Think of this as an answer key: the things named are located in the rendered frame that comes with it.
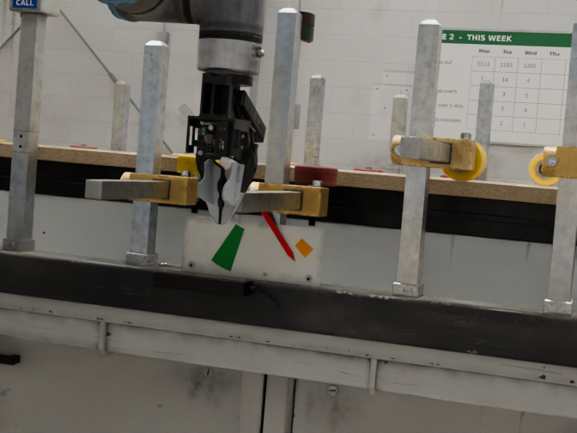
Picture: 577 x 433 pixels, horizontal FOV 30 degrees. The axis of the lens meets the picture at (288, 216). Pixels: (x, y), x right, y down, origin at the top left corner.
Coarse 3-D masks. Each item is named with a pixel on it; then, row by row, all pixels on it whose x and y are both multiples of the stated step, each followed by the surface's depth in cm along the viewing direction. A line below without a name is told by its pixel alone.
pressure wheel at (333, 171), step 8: (296, 168) 197; (304, 168) 195; (312, 168) 194; (320, 168) 194; (328, 168) 195; (336, 168) 197; (296, 176) 196; (304, 176) 195; (312, 176) 194; (320, 176) 194; (328, 176) 195; (336, 176) 197; (304, 184) 195; (312, 184) 195; (328, 184) 195; (336, 184) 197; (312, 216) 198; (312, 224) 198
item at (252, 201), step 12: (252, 192) 163; (264, 192) 168; (276, 192) 173; (288, 192) 179; (300, 192) 185; (240, 204) 159; (252, 204) 163; (264, 204) 168; (276, 204) 174; (288, 204) 180; (300, 204) 186
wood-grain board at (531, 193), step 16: (0, 144) 227; (48, 160) 224; (64, 160) 223; (80, 160) 222; (96, 160) 220; (112, 160) 219; (128, 160) 218; (176, 160) 215; (256, 176) 210; (352, 176) 204; (368, 176) 203; (384, 176) 202; (400, 176) 201; (432, 192) 199; (448, 192) 198; (464, 192) 197; (480, 192) 196; (496, 192) 196; (512, 192) 195; (528, 192) 194; (544, 192) 193
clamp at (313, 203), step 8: (256, 184) 190; (264, 184) 188; (272, 184) 188; (280, 184) 188; (304, 192) 186; (312, 192) 185; (320, 192) 185; (328, 192) 189; (304, 200) 186; (312, 200) 185; (320, 200) 185; (304, 208) 186; (312, 208) 185; (320, 208) 185
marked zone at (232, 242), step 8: (232, 232) 190; (240, 232) 190; (232, 240) 190; (224, 248) 191; (232, 248) 190; (216, 256) 191; (224, 256) 191; (232, 256) 190; (224, 264) 191; (232, 264) 190
